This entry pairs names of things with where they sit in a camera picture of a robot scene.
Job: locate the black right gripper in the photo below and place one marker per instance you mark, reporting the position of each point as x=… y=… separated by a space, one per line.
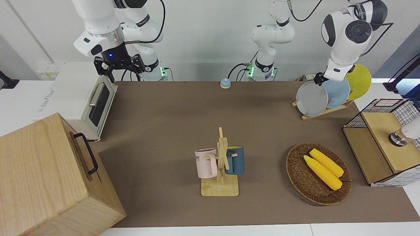
x=115 y=57

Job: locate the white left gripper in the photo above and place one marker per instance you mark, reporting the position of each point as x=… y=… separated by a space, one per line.
x=338 y=70

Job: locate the gray plate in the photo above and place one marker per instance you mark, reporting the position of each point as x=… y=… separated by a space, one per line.
x=310 y=100

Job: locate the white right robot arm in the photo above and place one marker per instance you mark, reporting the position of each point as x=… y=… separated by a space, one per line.
x=98 y=16

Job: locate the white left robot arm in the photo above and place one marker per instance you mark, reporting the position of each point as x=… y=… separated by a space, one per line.
x=344 y=19

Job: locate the light blue plate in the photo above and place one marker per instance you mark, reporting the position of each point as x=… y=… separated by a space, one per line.
x=338 y=93

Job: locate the wooden plate rack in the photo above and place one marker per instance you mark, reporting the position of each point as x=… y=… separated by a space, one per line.
x=328 y=110

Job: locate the yellow plate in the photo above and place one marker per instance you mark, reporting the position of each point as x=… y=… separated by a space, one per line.
x=361 y=82

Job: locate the white toaster oven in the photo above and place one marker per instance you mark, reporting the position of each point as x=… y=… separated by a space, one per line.
x=72 y=91

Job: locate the brown table mat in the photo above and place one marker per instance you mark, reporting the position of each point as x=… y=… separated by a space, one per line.
x=170 y=124

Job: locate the yellow corn cob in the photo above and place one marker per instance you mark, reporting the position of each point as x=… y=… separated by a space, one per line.
x=323 y=173
x=328 y=162

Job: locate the blue service bell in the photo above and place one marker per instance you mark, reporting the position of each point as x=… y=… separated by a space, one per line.
x=225 y=83

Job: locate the brown wicker basket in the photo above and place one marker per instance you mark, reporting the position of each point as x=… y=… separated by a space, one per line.
x=305 y=183

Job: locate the black stand foot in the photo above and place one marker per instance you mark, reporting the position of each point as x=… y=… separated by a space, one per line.
x=7 y=82

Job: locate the dark blue mug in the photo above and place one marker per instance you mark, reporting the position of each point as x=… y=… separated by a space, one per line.
x=237 y=162

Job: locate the pink mug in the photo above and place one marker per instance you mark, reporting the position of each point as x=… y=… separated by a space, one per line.
x=204 y=164

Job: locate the large wooden box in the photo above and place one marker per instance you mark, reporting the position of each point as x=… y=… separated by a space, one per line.
x=42 y=177

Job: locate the wooden mug tree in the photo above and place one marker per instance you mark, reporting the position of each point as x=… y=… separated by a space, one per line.
x=222 y=186

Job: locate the white wall socket strip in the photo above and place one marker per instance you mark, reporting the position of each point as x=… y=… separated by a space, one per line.
x=49 y=72

